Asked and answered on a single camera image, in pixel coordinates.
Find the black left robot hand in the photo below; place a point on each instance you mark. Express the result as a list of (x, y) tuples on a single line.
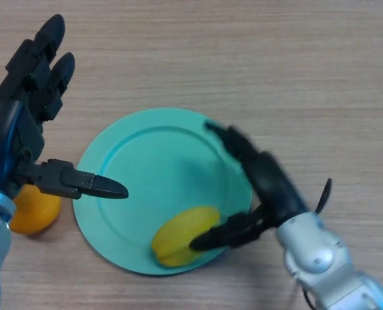
[(16, 129)]

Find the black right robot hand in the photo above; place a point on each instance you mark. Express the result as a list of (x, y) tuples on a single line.
[(275, 190)]

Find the yellow starfruit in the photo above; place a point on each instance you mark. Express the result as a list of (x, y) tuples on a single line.
[(181, 235)]

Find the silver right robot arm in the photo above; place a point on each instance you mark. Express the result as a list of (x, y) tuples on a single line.
[(320, 258)]

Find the green round plate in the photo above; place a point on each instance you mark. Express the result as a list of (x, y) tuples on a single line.
[(152, 181)]

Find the orange fruit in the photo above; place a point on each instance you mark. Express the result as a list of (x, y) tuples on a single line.
[(36, 216)]

